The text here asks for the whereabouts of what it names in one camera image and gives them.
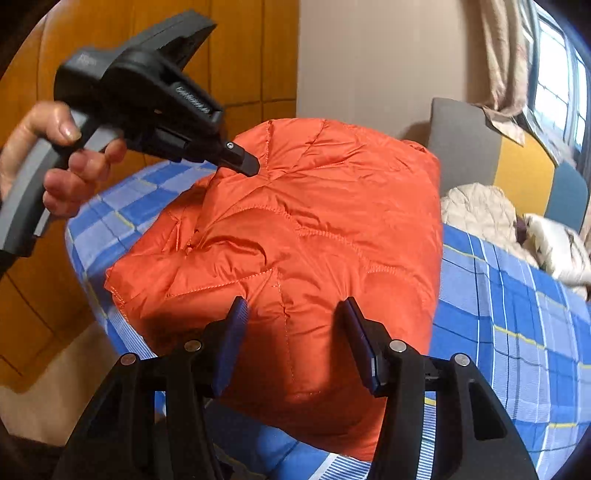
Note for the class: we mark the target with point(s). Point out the window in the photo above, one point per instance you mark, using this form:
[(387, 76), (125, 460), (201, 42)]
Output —
[(558, 78)]

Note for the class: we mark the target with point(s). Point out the beige curtain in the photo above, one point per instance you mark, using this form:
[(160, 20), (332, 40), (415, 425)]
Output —
[(503, 55)]

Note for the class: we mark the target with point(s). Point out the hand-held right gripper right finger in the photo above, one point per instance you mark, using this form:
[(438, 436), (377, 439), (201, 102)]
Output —
[(362, 350)]

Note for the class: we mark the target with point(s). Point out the white fluffy pillow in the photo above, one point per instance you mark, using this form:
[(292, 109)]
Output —
[(561, 251)]

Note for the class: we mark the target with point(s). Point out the orange puffer jacket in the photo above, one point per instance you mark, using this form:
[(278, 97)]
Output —
[(323, 221)]

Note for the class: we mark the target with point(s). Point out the person's left hand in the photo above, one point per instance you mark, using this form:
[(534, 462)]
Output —
[(87, 164)]

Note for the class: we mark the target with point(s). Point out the blue plaid bed sheet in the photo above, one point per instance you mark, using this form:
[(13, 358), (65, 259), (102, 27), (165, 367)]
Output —
[(508, 323)]

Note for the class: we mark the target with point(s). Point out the cream quilted garment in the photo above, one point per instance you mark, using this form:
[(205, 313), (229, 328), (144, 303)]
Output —
[(480, 217)]

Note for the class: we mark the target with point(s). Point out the wooden wardrobe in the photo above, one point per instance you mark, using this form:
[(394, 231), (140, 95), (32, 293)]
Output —
[(258, 46)]

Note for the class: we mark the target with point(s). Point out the grey yellow blue headboard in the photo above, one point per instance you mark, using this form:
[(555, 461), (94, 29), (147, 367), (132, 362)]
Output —
[(461, 147)]

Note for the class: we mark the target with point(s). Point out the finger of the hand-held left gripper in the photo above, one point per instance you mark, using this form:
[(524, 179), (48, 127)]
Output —
[(238, 159)]

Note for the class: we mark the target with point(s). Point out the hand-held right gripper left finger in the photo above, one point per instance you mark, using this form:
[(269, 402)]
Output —
[(233, 341)]

